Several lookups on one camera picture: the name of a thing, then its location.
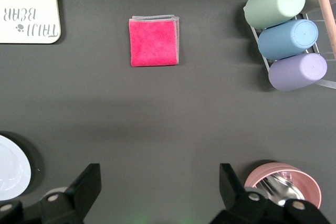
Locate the wooden rack rod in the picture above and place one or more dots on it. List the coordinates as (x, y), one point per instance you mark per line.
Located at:
(324, 1)

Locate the pale purple cup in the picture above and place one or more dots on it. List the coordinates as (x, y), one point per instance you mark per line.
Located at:
(296, 72)

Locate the pale green cup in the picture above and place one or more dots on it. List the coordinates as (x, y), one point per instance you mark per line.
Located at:
(273, 6)

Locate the pink folded cloth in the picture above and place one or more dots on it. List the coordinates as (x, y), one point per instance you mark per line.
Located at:
(153, 43)

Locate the metal scoop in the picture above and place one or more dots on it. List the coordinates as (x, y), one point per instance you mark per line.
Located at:
(286, 190)

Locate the pink bowl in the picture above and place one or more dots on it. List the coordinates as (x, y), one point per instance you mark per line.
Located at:
(275, 169)

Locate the white round plate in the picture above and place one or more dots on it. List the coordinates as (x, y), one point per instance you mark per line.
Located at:
(13, 169)

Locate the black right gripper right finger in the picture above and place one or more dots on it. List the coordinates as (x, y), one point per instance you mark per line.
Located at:
(236, 200)

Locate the pale blue cup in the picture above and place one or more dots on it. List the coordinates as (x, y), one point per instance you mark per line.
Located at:
(286, 39)

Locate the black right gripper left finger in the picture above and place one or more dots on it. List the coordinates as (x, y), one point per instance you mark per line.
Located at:
(78, 197)

